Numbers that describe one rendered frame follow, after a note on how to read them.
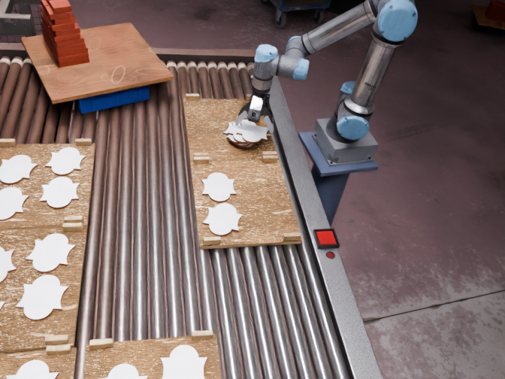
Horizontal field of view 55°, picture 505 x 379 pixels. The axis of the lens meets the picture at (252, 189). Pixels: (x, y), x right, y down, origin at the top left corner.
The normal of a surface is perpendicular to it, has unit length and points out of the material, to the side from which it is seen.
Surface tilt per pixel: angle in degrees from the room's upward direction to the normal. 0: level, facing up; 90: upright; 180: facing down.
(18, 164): 0
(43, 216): 0
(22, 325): 0
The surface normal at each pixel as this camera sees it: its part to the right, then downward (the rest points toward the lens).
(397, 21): -0.13, 0.58
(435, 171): 0.12, -0.70
